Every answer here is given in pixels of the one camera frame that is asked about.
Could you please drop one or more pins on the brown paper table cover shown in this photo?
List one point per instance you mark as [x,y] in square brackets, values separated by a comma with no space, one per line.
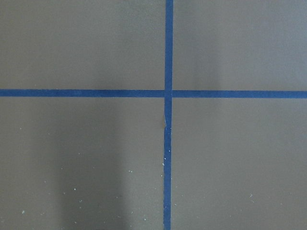
[93,138]

